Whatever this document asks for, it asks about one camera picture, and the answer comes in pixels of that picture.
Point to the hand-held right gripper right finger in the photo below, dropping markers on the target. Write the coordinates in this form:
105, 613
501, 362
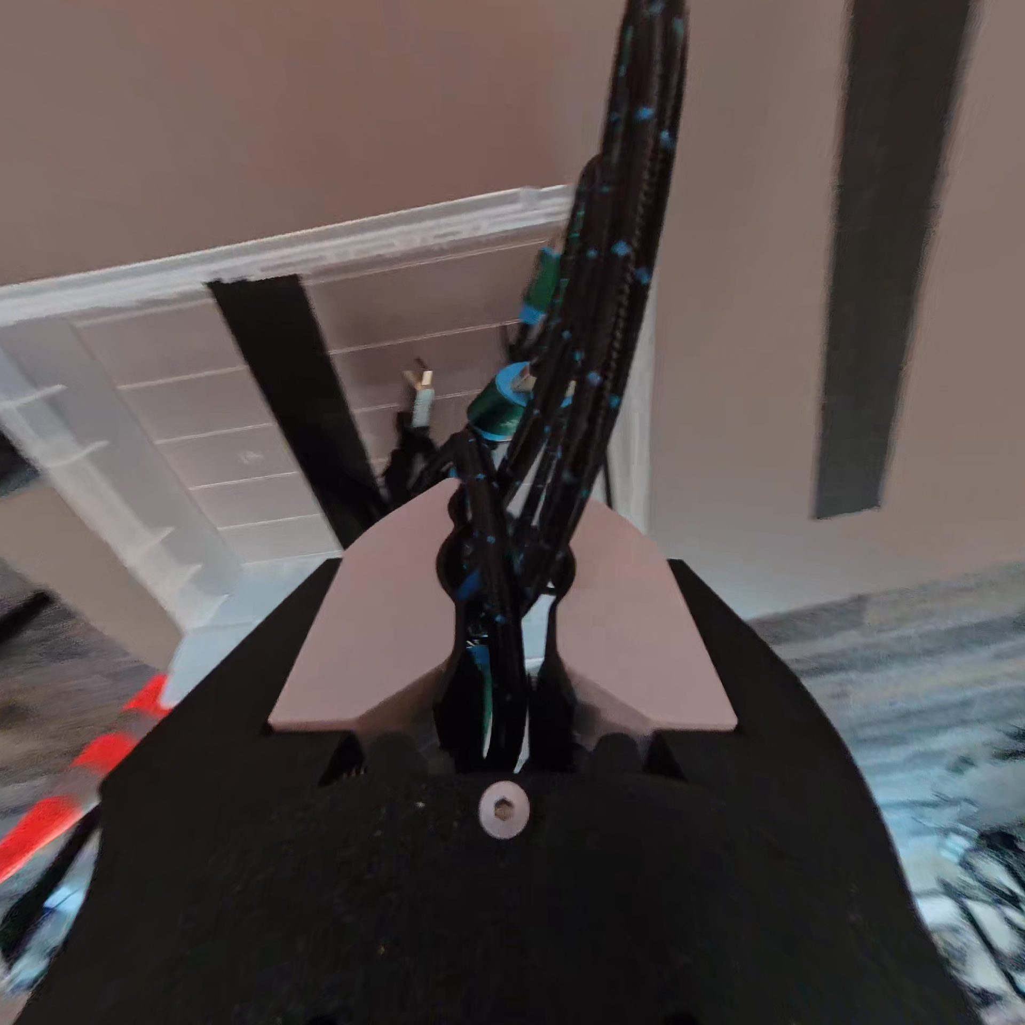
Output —
640, 632

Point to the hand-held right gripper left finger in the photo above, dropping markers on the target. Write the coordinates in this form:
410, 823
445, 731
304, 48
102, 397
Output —
368, 632

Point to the clear plastic bin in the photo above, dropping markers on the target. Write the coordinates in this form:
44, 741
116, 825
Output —
200, 400

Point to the grey desk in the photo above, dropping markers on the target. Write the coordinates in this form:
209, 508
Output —
320, 104

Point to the black bar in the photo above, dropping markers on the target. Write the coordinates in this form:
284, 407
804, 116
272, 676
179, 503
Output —
288, 384

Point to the orange red object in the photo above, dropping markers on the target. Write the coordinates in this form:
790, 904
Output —
80, 769

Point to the black strip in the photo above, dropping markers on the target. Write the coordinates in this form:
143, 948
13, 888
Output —
889, 240

